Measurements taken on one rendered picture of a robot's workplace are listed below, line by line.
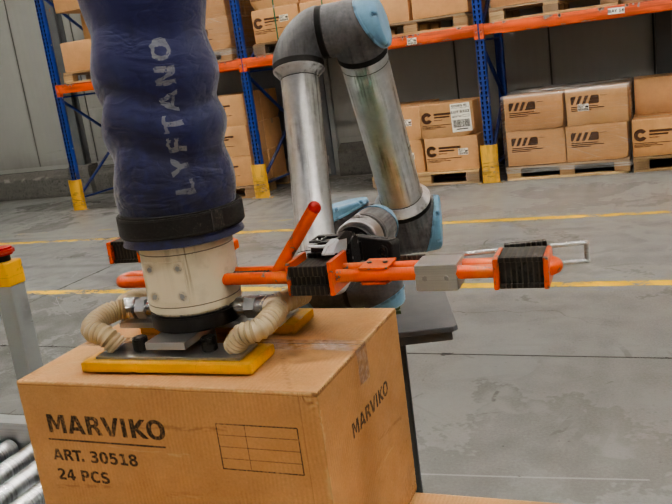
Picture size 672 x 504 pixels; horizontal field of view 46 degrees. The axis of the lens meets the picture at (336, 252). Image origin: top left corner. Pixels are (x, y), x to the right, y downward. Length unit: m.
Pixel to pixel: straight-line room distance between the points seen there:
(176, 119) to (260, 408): 0.49
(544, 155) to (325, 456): 7.27
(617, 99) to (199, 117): 7.10
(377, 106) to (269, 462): 0.90
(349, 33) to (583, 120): 6.64
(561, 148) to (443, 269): 7.12
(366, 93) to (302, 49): 0.18
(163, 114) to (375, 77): 0.63
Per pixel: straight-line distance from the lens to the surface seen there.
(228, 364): 1.34
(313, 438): 1.27
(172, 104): 1.35
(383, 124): 1.89
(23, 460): 2.28
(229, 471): 1.37
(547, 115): 8.34
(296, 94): 1.76
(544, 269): 1.24
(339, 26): 1.77
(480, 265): 1.27
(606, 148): 8.33
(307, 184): 1.71
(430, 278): 1.29
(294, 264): 1.37
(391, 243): 1.44
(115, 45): 1.36
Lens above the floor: 1.42
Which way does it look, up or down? 13 degrees down
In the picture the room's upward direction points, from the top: 8 degrees counter-clockwise
